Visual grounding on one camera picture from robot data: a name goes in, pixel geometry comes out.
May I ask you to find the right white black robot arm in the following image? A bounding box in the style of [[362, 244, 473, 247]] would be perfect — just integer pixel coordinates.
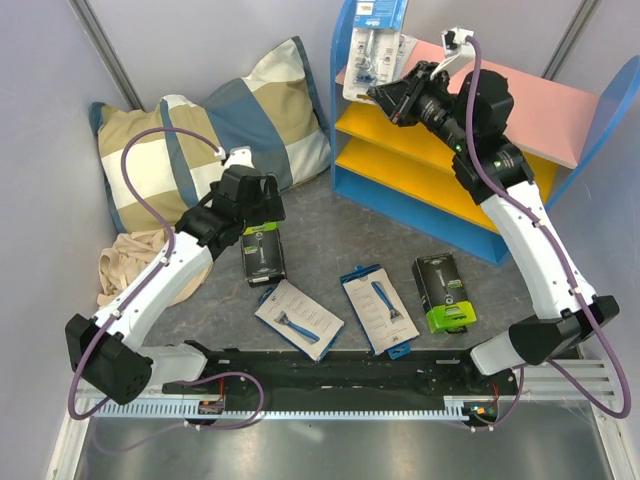
[[367, 61, 620, 394]]

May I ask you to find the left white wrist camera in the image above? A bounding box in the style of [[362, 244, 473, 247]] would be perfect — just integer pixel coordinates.
[[221, 146, 254, 169]]

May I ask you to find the black green razor box left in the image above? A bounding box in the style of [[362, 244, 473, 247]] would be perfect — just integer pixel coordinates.
[[241, 222, 286, 288]]

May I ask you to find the black green razor box right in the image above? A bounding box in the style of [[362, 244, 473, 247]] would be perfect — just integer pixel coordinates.
[[412, 253, 476, 335]]

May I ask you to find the colourful wooden shelf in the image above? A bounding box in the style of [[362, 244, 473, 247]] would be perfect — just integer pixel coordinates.
[[329, 0, 640, 266]]

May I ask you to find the harry's razor pack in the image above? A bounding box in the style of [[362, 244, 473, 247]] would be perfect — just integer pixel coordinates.
[[255, 280, 345, 362], [340, 264, 420, 360]]

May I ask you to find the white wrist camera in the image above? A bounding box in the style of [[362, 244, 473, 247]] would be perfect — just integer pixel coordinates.
[[221, 146, 254, 169], [431, 27, 475, 79]]

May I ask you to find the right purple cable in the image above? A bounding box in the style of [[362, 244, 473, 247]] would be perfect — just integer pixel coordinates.
[[442, 37, 632, 435]]

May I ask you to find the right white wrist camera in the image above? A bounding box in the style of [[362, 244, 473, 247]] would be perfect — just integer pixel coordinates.
[[431, 27, 475, 79]]

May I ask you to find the checked blue beige pillow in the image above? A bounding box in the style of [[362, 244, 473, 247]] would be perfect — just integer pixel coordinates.
[[89, 36, 331, 233]]

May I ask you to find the purple cable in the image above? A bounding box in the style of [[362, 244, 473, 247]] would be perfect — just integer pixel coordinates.
[[442, 37, 632, 435], [67, 127, 266, 455]]

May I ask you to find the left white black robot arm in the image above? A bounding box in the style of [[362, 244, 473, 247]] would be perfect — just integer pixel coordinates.
[[65, 165, 285, 405]]

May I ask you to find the blue Gillette razor blister pack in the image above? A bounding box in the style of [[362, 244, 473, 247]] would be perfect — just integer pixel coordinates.
[[396, 34, 418, 71]]

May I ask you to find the aluminium frame rail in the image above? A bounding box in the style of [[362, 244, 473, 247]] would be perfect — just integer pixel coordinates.
[[47, 356, 638, 479]]

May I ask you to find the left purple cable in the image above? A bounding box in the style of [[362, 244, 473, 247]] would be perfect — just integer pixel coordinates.
[[67, 127, 266, 455]]

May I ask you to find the beige crumpled cloth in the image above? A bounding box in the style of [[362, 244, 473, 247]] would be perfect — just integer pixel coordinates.
[[96, 228, 211, 309]]

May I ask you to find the grey slotted cable duct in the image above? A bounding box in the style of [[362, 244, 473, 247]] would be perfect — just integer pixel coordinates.
[[92, 394, 501, 421]]

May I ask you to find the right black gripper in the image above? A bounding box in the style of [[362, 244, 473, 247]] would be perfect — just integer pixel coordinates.
[[368, 60, 473, 154]]

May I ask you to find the black green razor box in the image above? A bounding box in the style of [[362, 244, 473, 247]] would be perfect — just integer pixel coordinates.
[[241, 222, 286, 288], [412, 253, 476, 335]]

